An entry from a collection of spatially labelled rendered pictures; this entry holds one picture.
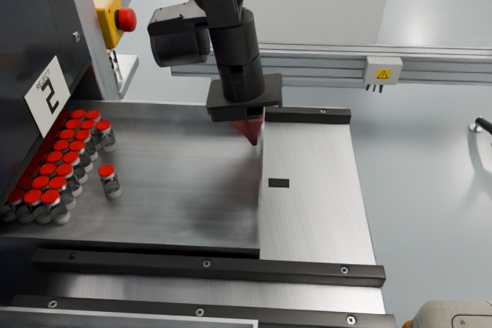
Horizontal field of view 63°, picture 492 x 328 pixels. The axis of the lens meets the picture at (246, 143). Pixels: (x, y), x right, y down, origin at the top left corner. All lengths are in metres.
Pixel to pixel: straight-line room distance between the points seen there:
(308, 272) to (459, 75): 1.32
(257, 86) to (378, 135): 1.56
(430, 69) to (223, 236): 1.26
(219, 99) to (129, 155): 0.17
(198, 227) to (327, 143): 0.25
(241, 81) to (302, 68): 1.04
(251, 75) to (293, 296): 0.27
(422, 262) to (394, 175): 0.42
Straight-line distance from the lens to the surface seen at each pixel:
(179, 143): 0.64
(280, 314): 0.45
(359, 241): 0.54
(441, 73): 1.67
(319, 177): 0.59
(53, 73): 0.55
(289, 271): 0.47
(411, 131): 2.14
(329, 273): 0.48
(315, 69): 1.55
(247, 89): 0.53
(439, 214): 1.81
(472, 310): 1.28
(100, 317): 0.46
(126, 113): 0.70
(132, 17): 0.73
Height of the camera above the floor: 1.31
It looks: 43 degrees down
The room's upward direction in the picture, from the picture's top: straight up
